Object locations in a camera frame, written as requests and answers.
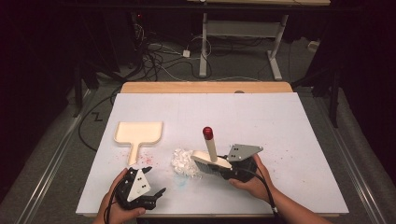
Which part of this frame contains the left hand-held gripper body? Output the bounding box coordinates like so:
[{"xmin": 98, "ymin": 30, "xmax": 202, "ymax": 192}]
[{"xmin": 114, "ymin": 167, "xmax": 157, "ymax": 211}]

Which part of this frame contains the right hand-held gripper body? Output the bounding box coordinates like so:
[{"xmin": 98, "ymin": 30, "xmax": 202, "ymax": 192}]
[{"xmin": 218, "ymin": 143, "xmax": 264, "ymax": 184}]

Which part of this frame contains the cream hand brush red tip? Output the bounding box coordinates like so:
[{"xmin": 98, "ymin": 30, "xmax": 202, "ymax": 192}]
[{"xmin": 190, "ymin": 126, "xmax": 233, "ymax": 177}]

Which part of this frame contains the pile of white paper scraps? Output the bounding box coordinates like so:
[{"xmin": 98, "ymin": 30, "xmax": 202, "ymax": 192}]
[{"xmin": 170, "ymin": 147, "xmax": 204, "ymax": 179}]

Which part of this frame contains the cream plastic dustpan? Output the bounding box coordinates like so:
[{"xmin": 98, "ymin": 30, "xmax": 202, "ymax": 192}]
[{"xmin": 113, "ymin": 120, "xmax": 164, "ymax": 166}]

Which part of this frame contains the person's right hand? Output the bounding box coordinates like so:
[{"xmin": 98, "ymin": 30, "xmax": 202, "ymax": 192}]
[{"xmin": 228, "ymin": 153, "xmax": 277, "ymax": 203}]

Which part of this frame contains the person's left hand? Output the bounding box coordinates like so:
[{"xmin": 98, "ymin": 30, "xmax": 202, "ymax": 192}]
[{"xmin": 97, "ymin": 167, "xmax": 147, "ymax": 222}]

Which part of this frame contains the white foam board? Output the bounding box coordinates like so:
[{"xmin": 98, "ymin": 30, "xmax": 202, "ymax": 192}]
[{"xmin": 75, "ymin": 91, "xmax": 349, "ymax": 216}]

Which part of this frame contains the wooden table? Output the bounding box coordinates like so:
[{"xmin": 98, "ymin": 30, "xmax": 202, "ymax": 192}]
[{"xmin": 82, "ymin": 81, "xmax": 341, "ymax": 218}]

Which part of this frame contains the black stand leg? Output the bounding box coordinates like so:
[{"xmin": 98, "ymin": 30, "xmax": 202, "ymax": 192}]
[
  {"xmin": 73, "ymin": 59, "xmax": 85, "ymax": 119},
  {"xmin": 292, "ymin": 68, "xmax": 341, "ymax": 129}
]

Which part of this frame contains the white-legged desk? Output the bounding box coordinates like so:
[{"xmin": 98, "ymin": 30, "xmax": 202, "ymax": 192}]
[{"xmin": 186, "ymin": 0, "xmax": 332, "ymax": 81}]

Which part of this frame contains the left hand-held gripper black cable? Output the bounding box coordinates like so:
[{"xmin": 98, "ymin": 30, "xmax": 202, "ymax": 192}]
[{"xmin": 104, "ymin": 183, "xmax": 125, "ymax": 224}]

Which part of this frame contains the hand-held gripper black cable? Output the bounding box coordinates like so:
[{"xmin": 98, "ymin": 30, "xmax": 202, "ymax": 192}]
[
  {"xmin": 104, "ymin": 183, "xmax": 125, "ymax": 224},
  {"xmin": 236, "ymin": 167, "xmax": 280, "ymax": 217}
]

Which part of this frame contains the right hand-held gripper black cable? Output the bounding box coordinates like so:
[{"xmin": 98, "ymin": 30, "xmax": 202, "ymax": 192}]
[{"xmin": 236, "ymin": 167, "xmax": 280, "ymax": 217}]

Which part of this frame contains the long black floor cable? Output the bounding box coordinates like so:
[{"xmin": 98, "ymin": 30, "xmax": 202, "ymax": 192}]
[{"xmin": 78, "ymin": 88, "xmax": 123, "ymax": 153}]

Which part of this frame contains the metal floor rail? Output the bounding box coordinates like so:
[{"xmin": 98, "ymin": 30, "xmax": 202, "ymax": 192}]
[
  {"xmin": 307, "ymin": 91, "xmax": 389, "ymax": 224},
  {"xmin": 17, "ymin": 90, "xmax": 96, "ymax": 224}
]

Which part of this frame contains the tangle of black floor cables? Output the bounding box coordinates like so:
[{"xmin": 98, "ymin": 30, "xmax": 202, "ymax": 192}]
[{"xmin": 124, "ymin": 22, "xmax": 213, "ymax": 82}]

